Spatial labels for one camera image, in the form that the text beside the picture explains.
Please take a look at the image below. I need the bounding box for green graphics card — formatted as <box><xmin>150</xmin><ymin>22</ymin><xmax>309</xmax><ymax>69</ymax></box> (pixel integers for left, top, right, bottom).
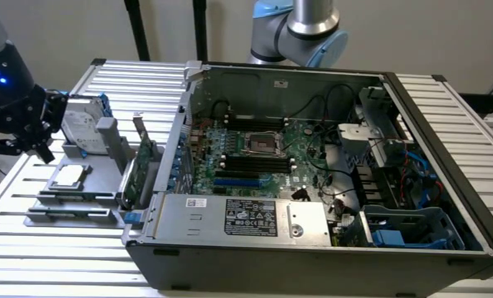
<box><xmin>119</xmin><ymin>111</ymin><xmax>159</xmax><ymax>209</ymax></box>

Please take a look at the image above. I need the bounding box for black stand pole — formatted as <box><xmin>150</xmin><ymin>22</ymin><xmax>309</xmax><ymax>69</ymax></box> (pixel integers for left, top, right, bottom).
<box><xmin>191</xmin><ymin>0</ymin><xmax>211</xmax><ymax>61</ymax></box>
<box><xmin>123</xmin><ymin>0</ymin><xmax>153</xmax><ymax>61</ymax></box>

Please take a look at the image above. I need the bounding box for blue plastic disk bay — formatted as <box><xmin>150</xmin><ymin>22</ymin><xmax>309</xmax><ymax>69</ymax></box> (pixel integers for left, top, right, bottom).
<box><xmin>358</xmin><ymin>204</ymin><xmax>468</xmax><ymax>250</ymax></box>

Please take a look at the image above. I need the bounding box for black RAM slot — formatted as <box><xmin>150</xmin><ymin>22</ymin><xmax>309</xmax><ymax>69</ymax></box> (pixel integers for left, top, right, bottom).
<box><xmin>222</xmin><ymin>158</ymin><xmax>294</xmax><ymax>165</ymax></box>
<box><xmin>227</xmin><ymin>118</ymin><xmax>289</xmax><ymax>124</ymax></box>
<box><xmin>221</xmin><ymin>166</ymin><xmax>294</xmax><ymax>173</ymax></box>
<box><xmin>229</xmin><ymin>114</ymin><xmax>289</xmax><ymax>120</ymax></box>
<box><xmin>227</xmin><ymin>122</ymin><xmax>289</xmax><ymax>128</ymax></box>
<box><xmin>222</xmin><ymin>153</ymin><xmax>294</xmax><ymax>160</ymax></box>
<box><xmin>227</xmin><ymin>126</ymin><xmax>289</xmax><ymax>132</ymax></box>
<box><xmin>221</xmin><ymin>163</ymin><xmax>294</xmax><ymax>169</ymax></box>

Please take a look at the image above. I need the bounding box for long black wire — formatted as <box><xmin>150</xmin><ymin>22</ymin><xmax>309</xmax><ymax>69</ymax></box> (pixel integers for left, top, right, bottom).
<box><xmin>325</xmin><ymin>83</ymin><xmax>364</xmax><ymax>147</ymax></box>

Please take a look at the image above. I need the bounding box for grey power supply unit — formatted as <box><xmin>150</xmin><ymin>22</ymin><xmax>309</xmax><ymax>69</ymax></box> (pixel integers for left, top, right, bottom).
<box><xmin>151</xmin><ymin>194</ymin><xmax>333</xmax><ymax>248</ymax></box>

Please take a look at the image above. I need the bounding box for silver CPU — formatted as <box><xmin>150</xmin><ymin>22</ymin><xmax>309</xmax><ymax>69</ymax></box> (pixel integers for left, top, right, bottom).
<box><xmin>56</xmin><ymin>165</ymin><xmax>86</xmax><ymax>187</ymax></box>

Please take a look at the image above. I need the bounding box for grey parts rack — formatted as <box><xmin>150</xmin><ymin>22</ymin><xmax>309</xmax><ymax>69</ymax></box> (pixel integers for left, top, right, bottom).
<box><xmin>23</xmin><ymin>117</ymin><xmax>167</xmax><ymax>231</ymax></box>

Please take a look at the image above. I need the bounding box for green motherboard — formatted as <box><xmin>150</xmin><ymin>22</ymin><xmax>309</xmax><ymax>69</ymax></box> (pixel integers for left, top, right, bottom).
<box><xmin>187</xmin><ymin>119</ymin><xmax>334</xmax><ymax>205</ymax></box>

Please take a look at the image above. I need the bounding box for blue expansion slot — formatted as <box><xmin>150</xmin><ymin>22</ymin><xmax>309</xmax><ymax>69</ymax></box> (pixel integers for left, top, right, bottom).
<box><xmin>214</xmin><ymin>178</ymin><xmax>261</xmax><ymax>187</ymax></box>

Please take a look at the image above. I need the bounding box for CPU socket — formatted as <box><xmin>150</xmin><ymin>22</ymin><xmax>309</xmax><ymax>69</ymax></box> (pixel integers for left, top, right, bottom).
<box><xmin>239</xmin><ymin>131</ymin><xmax>292</xmax><ymax>156</ymax></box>

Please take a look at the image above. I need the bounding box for metal drive cage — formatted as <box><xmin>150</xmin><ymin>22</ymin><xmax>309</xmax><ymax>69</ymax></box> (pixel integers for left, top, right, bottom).
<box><xmin>354</xmin><ymin>86</ymin><xmax>419</xmax><ymax>169</ymax></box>

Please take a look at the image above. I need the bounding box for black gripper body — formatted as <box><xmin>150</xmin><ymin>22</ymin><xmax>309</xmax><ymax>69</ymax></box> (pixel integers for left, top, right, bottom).
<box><xmin>0</xmin><ymin>39</ymin><xmax>48</xmax><ymax>131</ymax></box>

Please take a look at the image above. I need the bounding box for black wire loop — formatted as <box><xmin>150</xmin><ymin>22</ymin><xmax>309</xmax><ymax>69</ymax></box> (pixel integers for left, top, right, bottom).
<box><xmin>210</xmin><ymin>99</ymin><xmax>231</xmax><ymax>120</ymax></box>
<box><xmin>302</xmin><ymin>94</ymin><xmax>330</xmax><ymax>122</ymax></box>

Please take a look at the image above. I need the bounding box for silver hard disk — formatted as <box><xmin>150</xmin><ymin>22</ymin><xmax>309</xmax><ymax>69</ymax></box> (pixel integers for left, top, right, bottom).
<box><xmin>60</xmin><ymin>92</ymin><xmax>113</xmax><ymax>155</ymax></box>

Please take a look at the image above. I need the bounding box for open black PC case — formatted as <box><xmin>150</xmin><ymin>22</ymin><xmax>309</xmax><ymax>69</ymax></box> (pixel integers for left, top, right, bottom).
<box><xmin>123</xmin><ymin>60</ymin><xmax>493</xmax><ymax>291</ymax></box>

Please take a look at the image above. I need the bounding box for blue wire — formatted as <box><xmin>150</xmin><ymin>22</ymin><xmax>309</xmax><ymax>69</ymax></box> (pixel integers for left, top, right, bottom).
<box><xmin>401</xmin><ymin>148</ymin><xmax>436</xmax><ymax>209</ymax></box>

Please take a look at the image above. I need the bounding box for red wire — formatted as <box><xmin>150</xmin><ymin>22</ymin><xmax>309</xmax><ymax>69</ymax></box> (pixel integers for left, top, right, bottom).
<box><xmin>398</xmin><ymin>166</ymin><xmax>447</xmax><ymax>201</ymax></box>

